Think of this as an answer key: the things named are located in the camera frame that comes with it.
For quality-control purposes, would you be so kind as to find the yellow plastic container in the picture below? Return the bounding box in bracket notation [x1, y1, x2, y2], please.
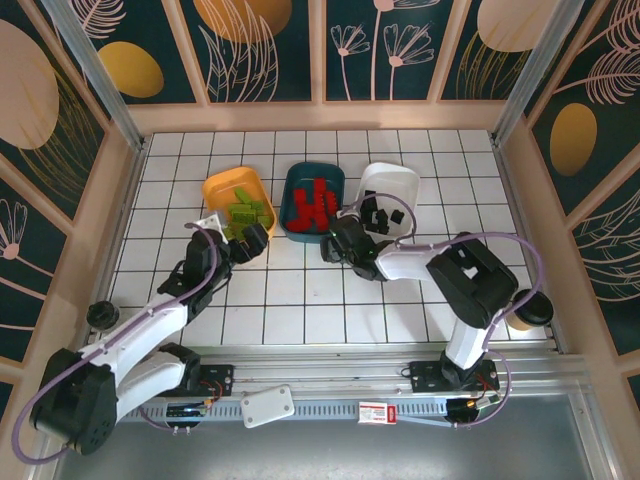
[201, 166, 278, 246]

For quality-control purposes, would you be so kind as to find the white plastic container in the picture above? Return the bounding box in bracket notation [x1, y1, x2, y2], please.
[353, 160, 421, 241]

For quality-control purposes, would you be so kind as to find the teal plastic container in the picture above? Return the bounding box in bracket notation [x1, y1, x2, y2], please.
[278, 161, 348, 246]

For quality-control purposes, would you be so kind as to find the clear bottle with black cap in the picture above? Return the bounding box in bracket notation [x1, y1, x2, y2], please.
[86, 301, 121, 331]

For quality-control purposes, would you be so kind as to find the left controller circuit board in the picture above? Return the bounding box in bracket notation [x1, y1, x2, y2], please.
[166, 399, 210, 419]

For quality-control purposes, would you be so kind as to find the controller circuit board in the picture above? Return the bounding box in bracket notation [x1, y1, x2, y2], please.
[166, 399, 210, 419]
[446, 394, 503, 416]

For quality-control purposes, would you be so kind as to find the white rounded plastic box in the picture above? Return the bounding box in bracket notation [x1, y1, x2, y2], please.
[240, 383, 295, 429]

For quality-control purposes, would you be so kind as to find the red and white card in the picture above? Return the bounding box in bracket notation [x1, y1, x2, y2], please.
[356, 400, 399, 425]

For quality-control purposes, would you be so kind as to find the grey metal sheet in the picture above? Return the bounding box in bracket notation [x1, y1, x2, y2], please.
[49, 419, 606, 480]

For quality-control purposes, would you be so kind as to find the paper cup with black lid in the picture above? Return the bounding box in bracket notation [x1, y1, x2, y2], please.
[506, 291, 555, 333]

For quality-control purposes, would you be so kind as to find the right controller circuit board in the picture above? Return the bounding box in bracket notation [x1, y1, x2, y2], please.
[446, 394, 503, 416]

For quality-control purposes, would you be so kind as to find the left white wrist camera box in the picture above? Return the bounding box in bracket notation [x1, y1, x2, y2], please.
[195, 211, 225, 234]

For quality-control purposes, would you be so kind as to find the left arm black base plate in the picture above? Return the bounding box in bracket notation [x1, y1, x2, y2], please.
[189, 363, 236, 398]

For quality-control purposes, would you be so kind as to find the aluminium mounting rail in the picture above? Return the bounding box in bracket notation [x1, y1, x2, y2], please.
[49, 342, 591, 401]

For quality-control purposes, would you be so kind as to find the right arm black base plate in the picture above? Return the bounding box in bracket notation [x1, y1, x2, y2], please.
[408, 360, 500, 394]

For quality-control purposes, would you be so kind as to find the slotted grey cable duct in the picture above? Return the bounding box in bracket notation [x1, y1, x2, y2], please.
[114, 398, 451, 422]

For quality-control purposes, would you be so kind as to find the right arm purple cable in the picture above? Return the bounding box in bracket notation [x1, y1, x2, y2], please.
[342, 191, 546, 430]

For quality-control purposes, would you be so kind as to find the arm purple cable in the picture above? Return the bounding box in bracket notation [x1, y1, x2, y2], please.
[342, 191, 546, 430]
[12, 222, 221, 464]

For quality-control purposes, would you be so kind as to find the aluminium frame post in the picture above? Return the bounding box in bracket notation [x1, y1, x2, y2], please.
[42, 0, 150, 152]
[489, 0, 564, 146]

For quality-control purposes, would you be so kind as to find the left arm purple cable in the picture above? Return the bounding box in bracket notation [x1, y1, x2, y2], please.
[12, 222, 221, 464]

